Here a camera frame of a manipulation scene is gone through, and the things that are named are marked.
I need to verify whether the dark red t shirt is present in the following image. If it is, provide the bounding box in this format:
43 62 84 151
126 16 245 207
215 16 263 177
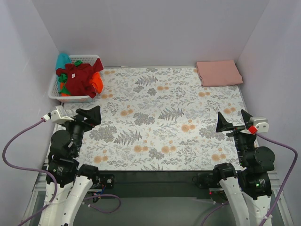
56 58 103 98

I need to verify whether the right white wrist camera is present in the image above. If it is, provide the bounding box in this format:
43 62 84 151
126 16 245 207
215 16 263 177
248 117 269 134

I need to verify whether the folded pink t shirt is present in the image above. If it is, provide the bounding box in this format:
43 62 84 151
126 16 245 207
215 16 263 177
196 60 243 87

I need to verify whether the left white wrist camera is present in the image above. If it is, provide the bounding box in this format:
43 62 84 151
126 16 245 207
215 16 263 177
41 105 75 125

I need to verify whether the teal t shirt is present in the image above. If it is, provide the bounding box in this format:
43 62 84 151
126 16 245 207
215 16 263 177
55 53 71 70

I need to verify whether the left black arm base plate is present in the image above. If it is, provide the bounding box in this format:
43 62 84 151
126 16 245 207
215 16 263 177
91 174 115 189

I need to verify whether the floral patterned table mat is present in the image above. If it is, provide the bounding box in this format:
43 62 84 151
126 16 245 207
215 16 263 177
63 67 244 170

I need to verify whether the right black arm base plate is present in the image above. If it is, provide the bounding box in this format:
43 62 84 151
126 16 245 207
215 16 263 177
192 172 219 189

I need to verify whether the white plastic laundry basket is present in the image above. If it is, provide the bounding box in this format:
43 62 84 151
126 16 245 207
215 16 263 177
48 55 99 103

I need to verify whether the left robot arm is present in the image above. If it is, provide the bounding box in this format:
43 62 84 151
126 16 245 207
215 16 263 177
39 105 101 226

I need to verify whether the orange t shirt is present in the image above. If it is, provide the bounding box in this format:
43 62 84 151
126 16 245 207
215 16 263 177
58 72 103 96

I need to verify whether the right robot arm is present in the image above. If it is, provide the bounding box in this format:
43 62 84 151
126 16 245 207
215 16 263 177
213 110 275 226

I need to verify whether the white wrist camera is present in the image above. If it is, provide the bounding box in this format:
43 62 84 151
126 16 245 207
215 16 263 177
41 105 75 125
248 117 269 134

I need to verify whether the green t shirt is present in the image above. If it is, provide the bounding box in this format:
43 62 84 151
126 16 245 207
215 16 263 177
58 60 82 96

